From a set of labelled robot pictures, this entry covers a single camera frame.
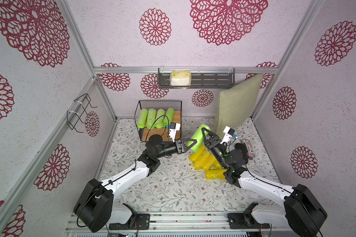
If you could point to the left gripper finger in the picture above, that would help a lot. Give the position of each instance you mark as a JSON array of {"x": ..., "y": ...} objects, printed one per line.
[
  {"x": 188, "y": 142},
  {"x": 187, "y": 148}
]

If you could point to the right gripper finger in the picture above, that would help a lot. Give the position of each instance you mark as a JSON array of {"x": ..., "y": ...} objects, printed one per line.
[
  {"x": 212, "y": 137},
  {"x": 205, "y": 132}
]

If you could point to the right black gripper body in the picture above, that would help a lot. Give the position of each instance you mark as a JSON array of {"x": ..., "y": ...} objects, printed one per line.
[{"x": 214, "y": 145}]

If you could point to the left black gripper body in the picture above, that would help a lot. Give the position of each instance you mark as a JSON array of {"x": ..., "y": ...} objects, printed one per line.
[{"x": 172, "y": 148}]

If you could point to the green bag roll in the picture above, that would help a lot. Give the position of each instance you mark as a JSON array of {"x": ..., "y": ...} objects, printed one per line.
[
  {"x": 198, "y": 136},
  {"x": 168, "y": 118},
  {"x": 151, "y": 116},
  {"x": 142, "y": 118},
  {"x": 159, "y": 118}
]

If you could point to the yellow bag roll front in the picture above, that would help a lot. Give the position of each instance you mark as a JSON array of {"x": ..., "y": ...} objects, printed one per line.
[{"x": 215, "y": 174}]

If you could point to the black wire wooden shelf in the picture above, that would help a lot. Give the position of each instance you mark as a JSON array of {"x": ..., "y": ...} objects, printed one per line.
[{"x": 145, "y": 133}]

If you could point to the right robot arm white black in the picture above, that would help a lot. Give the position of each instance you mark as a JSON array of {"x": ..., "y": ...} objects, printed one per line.
[{"x": 298, "y": 207}]

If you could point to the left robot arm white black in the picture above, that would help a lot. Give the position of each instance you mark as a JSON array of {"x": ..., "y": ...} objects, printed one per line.
[{"x": 95, "y": 206}]

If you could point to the yellow bag roll top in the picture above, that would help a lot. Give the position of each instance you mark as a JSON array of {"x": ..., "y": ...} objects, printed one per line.
[{"x": 193, "y": 158}]

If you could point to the black oval object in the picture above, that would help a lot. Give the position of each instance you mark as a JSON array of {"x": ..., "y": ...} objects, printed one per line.
[{"x": 241, "y": 147}]

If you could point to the green cushion pillow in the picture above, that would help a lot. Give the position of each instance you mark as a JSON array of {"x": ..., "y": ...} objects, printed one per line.
[{"x": 236, "y": 104}]

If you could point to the white yellow sponge block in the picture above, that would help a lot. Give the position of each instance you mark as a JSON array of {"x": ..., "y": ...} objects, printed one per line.
[{"x": 180, "y": 78}]

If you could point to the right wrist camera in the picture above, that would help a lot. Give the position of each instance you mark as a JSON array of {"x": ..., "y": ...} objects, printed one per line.
[{"x": 229, "y": 133}]

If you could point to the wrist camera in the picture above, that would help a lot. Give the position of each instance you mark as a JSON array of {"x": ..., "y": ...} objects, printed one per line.
[
  {"x": 229, "y": 133},
  {"x": 173, "y": 129}
]

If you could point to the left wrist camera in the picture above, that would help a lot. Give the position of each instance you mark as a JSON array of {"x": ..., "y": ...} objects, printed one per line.
[{"x": 173, "y": 129}]

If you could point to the grey wall mounted rack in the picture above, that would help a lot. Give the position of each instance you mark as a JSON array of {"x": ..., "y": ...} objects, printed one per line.
[{"x": 200, "y": 80}]

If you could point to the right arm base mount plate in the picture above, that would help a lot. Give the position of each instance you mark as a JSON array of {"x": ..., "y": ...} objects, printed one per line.
[{"x": 239, "y": 221}]

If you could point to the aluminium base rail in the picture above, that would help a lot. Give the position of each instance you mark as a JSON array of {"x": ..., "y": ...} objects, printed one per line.
[{"x": 190, "y": 222}]

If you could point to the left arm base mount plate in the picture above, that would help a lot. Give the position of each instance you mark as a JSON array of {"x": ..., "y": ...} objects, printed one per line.
[{"x": 136, "y": 222}]

